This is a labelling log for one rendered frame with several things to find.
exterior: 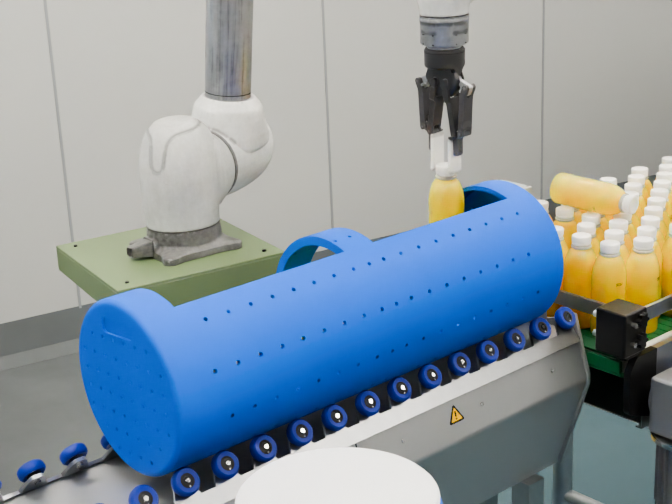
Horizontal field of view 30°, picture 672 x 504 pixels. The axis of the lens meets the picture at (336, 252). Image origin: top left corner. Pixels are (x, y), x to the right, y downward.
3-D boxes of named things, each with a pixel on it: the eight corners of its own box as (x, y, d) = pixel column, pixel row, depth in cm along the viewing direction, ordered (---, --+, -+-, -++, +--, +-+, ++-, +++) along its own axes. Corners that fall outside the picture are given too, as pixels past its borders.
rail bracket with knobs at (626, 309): (586, 354, 244) (587, 304, 241) (609, 343, 248) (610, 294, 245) (628, 368, 237) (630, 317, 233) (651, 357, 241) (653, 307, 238)
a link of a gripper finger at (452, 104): (453, 76, 232) (459, 76, 231) (463, 136, 234) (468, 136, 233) (438, 80, 229) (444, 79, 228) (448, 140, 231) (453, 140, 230)
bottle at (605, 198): (559, 164, 272) (633, 180, 260) (569, 186, 277) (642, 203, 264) (542, 187, 270) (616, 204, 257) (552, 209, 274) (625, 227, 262)
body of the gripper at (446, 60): (413, 46, 230) (414, 96, 233) (446, 51, 224) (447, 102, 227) (442, 40, 234) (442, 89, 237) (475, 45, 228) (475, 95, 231)
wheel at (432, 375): (412, 370, 222) (418, 366, 220) (430, 362, 224) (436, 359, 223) (424, 393, 221) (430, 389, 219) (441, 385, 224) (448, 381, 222)
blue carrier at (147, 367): (91, 452, 205) (64, 286, 198) (460, 307, 259) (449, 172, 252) (190, 501, 184) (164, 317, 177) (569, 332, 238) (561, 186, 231)
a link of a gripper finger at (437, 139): (433, 135, 235) (430, 134, 235) (433, 170, 237) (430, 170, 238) (444, 132, 237) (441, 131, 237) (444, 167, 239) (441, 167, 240)
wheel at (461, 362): (442, 358, 226) (448, 354, 225) (459, 350, 229) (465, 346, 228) (453, 380, 225) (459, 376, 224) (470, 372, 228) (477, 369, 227)
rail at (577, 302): (476, 278, 272) (476, 265, 271) (478, 277, 272) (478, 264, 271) (629, 326, 243) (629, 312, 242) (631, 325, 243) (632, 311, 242)
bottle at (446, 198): (464, 256, 246) (463, 164, 240) (466, 268, 239) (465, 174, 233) (428, 257, 246) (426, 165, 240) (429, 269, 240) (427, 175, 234)
